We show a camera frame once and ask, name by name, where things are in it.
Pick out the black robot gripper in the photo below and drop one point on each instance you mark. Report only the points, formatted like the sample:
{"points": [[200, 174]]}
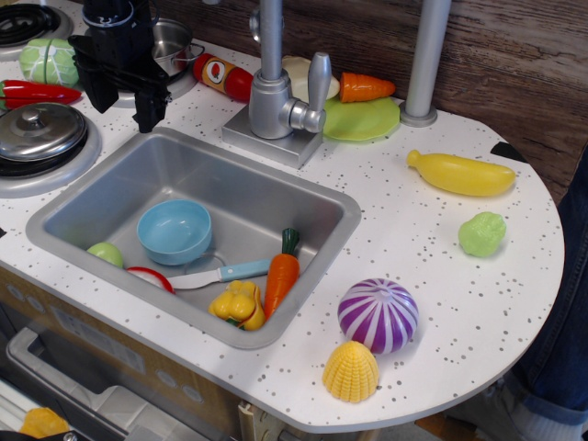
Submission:
{"points": [[121, 57]]}

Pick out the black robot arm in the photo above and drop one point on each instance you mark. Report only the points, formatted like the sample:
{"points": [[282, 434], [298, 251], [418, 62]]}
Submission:
{"points": [[116, 13]]}

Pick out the light blue plastic bowl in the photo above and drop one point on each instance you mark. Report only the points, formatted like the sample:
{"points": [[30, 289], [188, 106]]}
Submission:
{"points": [[175, 232]]}

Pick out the small steel pot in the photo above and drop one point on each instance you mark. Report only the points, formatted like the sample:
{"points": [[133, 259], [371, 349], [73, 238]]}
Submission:
{"points": [[173, 48]]}

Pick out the green toy cabbage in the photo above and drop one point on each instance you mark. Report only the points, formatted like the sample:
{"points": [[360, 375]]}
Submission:
{"points": [[49, 61]]}

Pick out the steel pot lid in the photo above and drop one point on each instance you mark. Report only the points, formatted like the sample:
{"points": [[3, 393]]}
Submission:
{"points": [[40, 131]]}

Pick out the red toy ketchup bottle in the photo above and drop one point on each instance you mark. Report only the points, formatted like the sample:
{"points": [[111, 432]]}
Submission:
{"points": [[223, 76]]}

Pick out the red toy chili pepper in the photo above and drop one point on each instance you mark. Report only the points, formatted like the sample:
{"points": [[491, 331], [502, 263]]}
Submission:
{"points": [[19, 93]]}

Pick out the back left stove burner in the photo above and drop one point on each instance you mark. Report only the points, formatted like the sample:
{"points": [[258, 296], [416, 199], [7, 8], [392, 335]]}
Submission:
{"points": [[22, 23]]}

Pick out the front stove burner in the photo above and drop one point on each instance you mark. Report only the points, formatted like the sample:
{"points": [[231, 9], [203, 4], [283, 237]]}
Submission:
{"points": [[21, 180]]}

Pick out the green toy apple half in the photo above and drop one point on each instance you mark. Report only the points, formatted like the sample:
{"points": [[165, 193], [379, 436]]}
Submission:
{"points": [[107, 252]]}

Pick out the grey toy faucet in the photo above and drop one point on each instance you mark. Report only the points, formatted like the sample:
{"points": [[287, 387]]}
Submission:
{"points": [[275, 124]]}

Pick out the cream toy egg piece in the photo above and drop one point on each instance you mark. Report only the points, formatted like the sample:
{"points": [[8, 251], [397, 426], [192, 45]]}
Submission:
{"points": [[298, 70]]}

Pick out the red toy apple slice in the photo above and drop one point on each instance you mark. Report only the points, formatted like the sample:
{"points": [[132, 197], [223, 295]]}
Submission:
{"points": [[152, 276]]}

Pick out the grey toy sink basin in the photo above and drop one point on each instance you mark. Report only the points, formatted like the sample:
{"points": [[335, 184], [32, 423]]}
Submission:
{"points": [[250, 205]]}

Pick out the orange toy carrot piece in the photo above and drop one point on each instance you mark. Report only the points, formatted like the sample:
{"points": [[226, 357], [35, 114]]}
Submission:
{"points": [[356, 87]]}

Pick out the green plastic plate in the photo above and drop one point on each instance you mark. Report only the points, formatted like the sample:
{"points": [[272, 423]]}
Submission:
{"points": [[360, 121]]}

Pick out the yellow toy bell pepper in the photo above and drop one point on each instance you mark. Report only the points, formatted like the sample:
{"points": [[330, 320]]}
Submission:
{"points": [[240, 305]]}

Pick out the grey vertical pole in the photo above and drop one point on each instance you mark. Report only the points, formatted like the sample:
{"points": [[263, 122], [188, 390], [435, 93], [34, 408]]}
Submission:
{"points": [[418, 110]]}

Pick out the purple striped toy onion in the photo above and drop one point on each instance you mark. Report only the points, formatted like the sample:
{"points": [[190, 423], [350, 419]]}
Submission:
{"points": [[379, 314]]}

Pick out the yellow toy on floor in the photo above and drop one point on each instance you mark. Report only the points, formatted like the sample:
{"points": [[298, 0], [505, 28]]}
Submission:
{"points": [[43, 422]]}

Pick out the yellow toy banana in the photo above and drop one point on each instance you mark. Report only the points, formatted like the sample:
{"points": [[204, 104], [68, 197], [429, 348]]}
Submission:
{"points": [[462, 175]]}

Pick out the yellow toy corn piece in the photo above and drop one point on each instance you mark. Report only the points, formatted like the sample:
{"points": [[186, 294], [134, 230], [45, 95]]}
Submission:
{"points": [[351, 373]]}

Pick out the white sneaker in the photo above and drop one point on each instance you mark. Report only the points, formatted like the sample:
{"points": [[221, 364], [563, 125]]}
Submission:
{"points": [[508, 411]]}

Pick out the person leg blue jeans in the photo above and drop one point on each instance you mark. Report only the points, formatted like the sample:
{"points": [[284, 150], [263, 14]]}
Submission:
{"points": [[551, 377]]}

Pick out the toy knife blue handle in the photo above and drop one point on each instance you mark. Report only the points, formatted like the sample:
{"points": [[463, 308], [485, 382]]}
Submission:
{"points": [[221, 274]]}

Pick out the toy oven door handle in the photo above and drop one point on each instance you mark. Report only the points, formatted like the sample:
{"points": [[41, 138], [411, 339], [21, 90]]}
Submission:
{"points": [[110, 414]]}

